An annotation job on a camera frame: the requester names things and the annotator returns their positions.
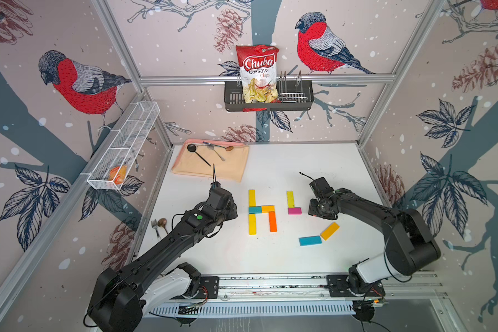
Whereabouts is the orange item in white basket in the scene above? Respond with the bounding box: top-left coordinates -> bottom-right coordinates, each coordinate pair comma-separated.
108,165 -> 127,185

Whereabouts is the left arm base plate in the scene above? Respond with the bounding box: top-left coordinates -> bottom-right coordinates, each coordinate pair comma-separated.
174,276 -> 219,300

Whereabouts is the wooden handled spoon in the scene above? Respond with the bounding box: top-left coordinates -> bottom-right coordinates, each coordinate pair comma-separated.
202,141 -> 235,152

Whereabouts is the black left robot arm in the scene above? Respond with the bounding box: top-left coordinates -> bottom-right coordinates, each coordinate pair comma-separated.
86,181 -> 237,331

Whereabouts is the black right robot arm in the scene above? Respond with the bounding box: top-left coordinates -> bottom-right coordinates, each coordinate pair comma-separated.
308,177 -> 441,296

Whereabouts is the teal long block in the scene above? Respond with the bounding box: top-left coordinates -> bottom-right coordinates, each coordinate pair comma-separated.
299,236 -> 322,246

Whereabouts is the magenta block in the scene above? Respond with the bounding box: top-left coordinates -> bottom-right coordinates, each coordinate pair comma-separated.
288,207 -> 302,215

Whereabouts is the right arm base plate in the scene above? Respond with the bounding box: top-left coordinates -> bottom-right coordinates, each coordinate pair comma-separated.
325,274 -> 385,297

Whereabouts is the beige folded cloth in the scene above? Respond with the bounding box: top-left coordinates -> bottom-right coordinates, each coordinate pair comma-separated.
171,139 -> 250,183

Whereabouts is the red cassava chips bag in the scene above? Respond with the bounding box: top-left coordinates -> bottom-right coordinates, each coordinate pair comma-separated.
236,45 -> 279,104

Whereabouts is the small fork by wall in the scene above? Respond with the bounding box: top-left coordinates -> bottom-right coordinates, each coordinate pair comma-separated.
151,219 -> 160,239

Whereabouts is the amber long block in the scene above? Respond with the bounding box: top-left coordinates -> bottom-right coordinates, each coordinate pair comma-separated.
320,222 -> 340,241

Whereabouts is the small teal block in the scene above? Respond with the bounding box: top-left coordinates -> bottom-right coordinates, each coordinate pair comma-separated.
248,206 -> 262,214

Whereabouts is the orange block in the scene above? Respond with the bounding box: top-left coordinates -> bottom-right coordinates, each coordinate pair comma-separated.
268,211 -> 277,232

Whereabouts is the black ladle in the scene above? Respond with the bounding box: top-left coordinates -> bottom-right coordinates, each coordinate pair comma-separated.
187,144 -> 212,167

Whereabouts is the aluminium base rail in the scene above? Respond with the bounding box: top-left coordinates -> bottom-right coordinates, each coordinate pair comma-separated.
142,273 -> 448,320

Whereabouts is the lime yellow block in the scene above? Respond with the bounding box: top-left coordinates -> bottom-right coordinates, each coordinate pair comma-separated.
286,191 -> 295,208

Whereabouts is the small wooden spoon by wall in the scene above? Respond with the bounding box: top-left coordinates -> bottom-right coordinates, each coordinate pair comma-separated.
157,218 -> 168,233

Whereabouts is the black wire basket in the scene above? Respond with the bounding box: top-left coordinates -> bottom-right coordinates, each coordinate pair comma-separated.
224,74 -> 314,112

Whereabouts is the white wire shelf basket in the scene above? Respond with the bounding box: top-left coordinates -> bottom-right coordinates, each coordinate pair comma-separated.
87,101 -> 160,190

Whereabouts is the small amber block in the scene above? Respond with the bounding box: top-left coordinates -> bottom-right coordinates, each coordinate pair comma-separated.
261,206 -> 275,213

